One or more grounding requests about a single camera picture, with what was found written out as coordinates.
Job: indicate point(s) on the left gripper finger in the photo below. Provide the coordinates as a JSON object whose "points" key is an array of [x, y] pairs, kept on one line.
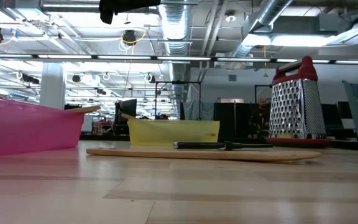
{"points": [[110, 7]]}

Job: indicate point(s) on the angled slotted wooden turner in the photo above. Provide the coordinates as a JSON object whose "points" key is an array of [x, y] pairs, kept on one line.
{"points": [[89, 109]]}

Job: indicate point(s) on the pile of utensils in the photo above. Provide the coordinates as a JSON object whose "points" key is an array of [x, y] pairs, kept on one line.
{"points": [[197, 155]]}

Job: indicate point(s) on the long light bar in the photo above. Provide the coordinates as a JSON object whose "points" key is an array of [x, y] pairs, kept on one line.
{"points": [[120, 57]]}

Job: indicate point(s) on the white building column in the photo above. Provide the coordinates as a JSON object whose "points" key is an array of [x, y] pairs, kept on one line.
{"points": [[52, 87]]}

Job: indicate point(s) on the black background monitor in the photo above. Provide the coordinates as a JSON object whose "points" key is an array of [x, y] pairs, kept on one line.
{"points": [[126, 110]]}

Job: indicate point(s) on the person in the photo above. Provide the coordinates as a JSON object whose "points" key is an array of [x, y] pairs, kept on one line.
{"points": [[261, 118], [163, 117]]}

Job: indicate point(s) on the yellow plastic bin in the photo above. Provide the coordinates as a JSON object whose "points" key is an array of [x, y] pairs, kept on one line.
{"points": [[154, 132]]}

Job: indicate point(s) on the red plastic bin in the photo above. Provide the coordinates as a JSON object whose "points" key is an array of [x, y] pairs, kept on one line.
{"points": [[26, 130]]}

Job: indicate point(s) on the dark partition panel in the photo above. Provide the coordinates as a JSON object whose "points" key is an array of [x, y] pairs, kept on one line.
{"points": [[228, 121]]}

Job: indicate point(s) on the silver ventilation duct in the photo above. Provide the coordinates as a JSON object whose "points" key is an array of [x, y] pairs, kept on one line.
{"points": [[269, 12], [174, 25]]}

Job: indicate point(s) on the black background rig frame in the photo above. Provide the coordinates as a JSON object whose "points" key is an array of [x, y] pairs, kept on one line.
{"points": [[179, 82]]}

